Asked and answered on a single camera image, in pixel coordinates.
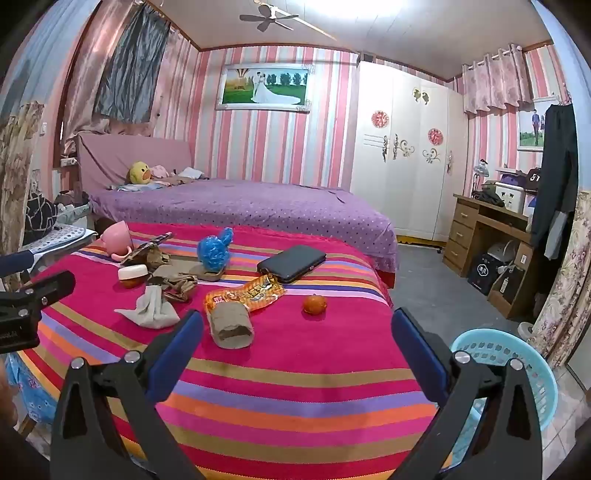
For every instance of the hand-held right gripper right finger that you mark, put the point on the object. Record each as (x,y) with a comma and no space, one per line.
(418,353)

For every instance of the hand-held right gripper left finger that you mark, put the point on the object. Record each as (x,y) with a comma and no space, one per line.
(178,355)

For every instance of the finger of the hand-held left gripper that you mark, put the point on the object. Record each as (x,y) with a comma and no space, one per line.
(16,263)
(51,286)

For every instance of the brown cardboard tube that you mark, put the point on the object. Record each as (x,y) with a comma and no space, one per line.
(231,327)

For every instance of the orange snack packet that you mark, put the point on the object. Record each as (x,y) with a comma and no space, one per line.
(249,293)

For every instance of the light blue plastic basket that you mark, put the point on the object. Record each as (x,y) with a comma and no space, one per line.
(517,355)

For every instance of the small orange tangerine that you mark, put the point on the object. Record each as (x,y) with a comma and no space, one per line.
(315,304)

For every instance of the black patterned bag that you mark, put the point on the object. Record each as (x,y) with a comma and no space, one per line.
(39,217)

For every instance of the grey crumpled cloth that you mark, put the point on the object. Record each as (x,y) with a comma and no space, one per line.
(150,311)

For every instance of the pink plastic cup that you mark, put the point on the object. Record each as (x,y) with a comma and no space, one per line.
(115,240)

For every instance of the small orange jar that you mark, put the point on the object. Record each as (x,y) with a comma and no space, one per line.
(133,276)

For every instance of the floral beige curtain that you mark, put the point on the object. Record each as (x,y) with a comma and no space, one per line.
(18,175)

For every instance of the black box under desk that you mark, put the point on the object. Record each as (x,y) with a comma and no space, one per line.
(485,274)

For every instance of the blue plastic bag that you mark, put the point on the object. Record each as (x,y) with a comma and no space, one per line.
(212,251)

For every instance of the striped pink blanket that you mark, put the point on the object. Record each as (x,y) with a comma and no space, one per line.
(286,383)

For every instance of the wooden desk with drawers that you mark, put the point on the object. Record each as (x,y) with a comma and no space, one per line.
(466,230)

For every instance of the yellow duck plush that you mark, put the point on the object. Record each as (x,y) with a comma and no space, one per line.
(140,173)

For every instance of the black tablet case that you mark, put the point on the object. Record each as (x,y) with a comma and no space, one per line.
(291,263)

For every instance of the mauve bed headboard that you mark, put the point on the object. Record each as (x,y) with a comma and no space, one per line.
(115,154)

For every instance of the pink clothes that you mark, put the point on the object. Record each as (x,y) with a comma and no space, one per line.
(159,171)

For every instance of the floral mattress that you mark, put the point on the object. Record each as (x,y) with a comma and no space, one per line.
(565,286)

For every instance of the dark cloth on desk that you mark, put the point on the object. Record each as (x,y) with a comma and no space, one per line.
(490,198)

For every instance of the purple dotted bedspread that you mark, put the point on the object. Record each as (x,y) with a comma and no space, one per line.
(277,207)

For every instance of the white wardrobe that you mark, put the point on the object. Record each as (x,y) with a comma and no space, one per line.
(406,175)

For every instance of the white storage box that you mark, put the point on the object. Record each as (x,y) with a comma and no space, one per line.
(510,197)

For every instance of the pink window curtain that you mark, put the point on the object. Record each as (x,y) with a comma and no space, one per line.
(85,92)

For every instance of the desk lamp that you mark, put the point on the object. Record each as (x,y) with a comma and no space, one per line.
(480,177)

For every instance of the dark hanging clothes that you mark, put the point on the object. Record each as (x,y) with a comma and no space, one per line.
(556,175)

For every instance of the grey window curtain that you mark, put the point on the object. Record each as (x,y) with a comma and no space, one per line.
(131,69)

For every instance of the small framed picture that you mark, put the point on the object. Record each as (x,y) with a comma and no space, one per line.
(530,127)

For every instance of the framed wedding picture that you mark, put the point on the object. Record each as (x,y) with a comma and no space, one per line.
(265,86)

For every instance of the pink floral valance curtain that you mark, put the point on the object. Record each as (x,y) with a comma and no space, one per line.
(496,81)

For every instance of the ceiling fan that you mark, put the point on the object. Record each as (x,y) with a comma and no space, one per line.
(268,18)

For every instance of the wall socket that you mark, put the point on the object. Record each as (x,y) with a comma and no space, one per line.
(68,162)

